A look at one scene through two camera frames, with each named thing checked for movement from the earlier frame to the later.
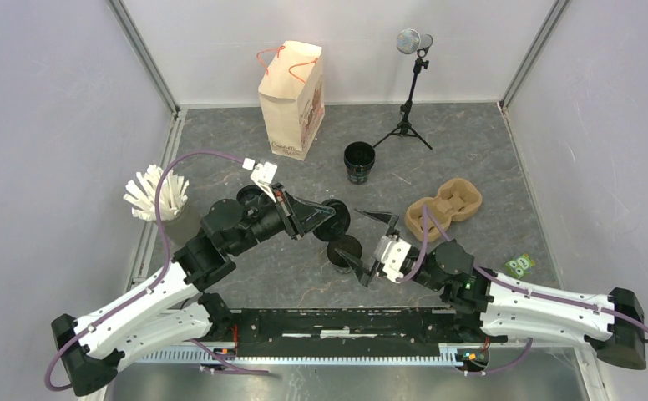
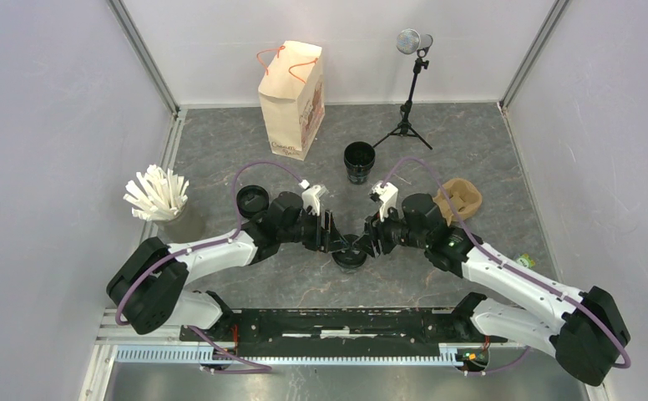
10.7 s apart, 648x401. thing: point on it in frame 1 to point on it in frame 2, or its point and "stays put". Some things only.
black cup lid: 337,225 to 350,257
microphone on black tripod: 407,42 stays put
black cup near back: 358,159 stays put
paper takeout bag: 292,98 stays put
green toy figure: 521,265 stays put
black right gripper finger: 364,274 to 366,241
